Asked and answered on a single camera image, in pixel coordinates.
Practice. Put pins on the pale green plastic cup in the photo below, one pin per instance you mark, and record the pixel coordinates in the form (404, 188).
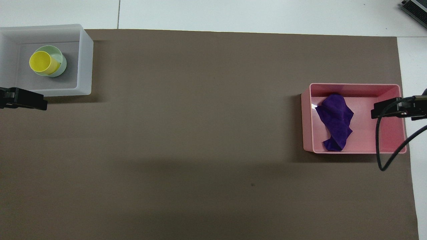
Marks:
(62, 66)

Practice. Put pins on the pink plastic bin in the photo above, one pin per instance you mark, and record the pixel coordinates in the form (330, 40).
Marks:
(367, 133)

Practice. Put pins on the yellow plastic cup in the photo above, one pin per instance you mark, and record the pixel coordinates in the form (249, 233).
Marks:
(40, 62)

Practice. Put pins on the translucent white plastic bin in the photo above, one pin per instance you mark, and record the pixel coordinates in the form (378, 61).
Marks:
(85, 66)

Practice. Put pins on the purple cloth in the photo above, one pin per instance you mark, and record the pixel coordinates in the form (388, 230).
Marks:
(337, 121)

